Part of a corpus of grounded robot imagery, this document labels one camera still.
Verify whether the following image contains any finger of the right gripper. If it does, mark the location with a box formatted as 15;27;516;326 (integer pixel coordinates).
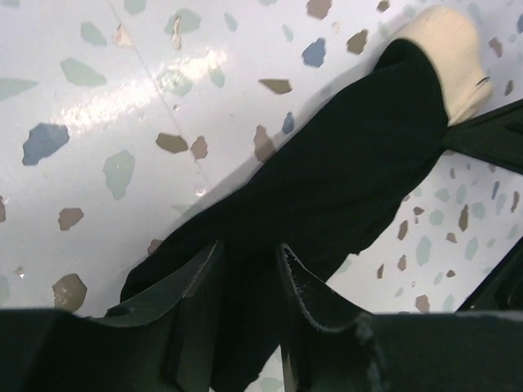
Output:
443;100;523;174

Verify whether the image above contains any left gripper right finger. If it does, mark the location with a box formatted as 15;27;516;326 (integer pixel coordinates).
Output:
277;245;522;391

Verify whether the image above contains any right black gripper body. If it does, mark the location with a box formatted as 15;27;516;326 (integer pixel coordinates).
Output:
459;240;523;311

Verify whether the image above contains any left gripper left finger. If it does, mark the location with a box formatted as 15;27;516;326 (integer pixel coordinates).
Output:
1;242;224;391

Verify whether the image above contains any black underwear beige waistband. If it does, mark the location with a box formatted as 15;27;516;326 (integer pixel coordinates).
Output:
120;6;492;391

